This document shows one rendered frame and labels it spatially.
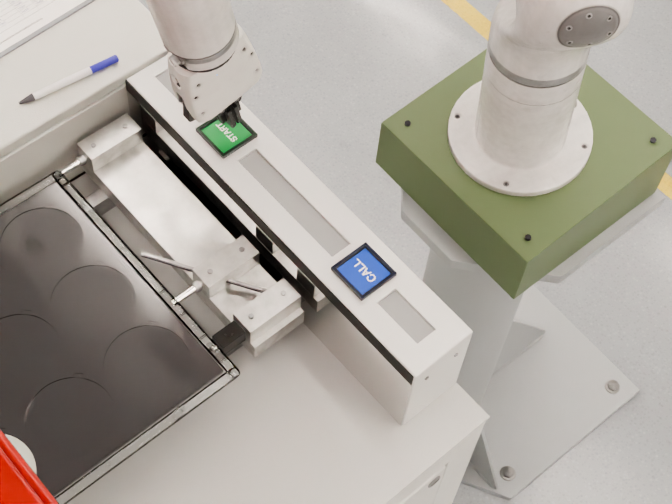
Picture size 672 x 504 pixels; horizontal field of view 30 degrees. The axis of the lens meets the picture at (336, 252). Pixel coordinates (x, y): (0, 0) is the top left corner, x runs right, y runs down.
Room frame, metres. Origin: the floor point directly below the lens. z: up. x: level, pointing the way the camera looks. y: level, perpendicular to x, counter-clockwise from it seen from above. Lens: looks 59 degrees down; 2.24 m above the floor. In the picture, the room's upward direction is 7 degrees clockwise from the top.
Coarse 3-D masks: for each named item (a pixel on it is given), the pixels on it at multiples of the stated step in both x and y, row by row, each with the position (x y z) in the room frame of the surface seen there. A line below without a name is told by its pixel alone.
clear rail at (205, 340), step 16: (64, 176) 0.88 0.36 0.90; (80, 208) 0.84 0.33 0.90; (96, 224) 0.81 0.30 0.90; (112, 240) 0.79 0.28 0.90; (128, 256) 0.77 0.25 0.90; (144, 272) 0.75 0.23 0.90; (160, 288) 0.73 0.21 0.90; (176, 304) 0.71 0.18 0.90; (192, 320) 0.69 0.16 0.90; (208, 336) 0.68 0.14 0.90; (208, 352) 0.66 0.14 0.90; (224, 368) 0.64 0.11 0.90
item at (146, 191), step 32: (128, 160) 0.93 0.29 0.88; (160, 160) 0.94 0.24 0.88; (128, 192) 0.88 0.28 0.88; (160, 192) 0.89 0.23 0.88; (160, 224) 0.84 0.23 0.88; (192, 224) 0.84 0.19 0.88; (192, 256) 0.80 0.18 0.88; (224, 288) 0.76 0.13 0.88; (224, 320) 0.72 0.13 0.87; (288, 320) 0.72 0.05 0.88; (256, 352) 0.68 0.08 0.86
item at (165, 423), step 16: (208, 384) 0.62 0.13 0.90; (224, 384) 0.62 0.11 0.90; (192, 400) 0.59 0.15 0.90; (176, 416) 0.57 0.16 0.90; (144, 432) 0.55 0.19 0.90; (160, 432) 0.55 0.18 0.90; (128, 448) 0.52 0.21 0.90; (112, 464) 0.50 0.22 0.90; (80, 480) 0.48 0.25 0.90; (96, 480) 0.48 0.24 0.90; (64, 496) 0.46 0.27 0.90
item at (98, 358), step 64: (64, 192) 0.86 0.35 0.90; (0, 256) 0.75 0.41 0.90; (64, 256) 0.76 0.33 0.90; (0, 320) 0.67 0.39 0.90; (64, 320) 0.68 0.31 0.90; (128, 320) 0.69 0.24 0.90; (0, 384) 0.58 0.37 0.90; (64, 384) 0.59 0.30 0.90; (128, 384) 0.60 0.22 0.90; (192, 384) 0.61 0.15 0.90; (64, 448) 0.52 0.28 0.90
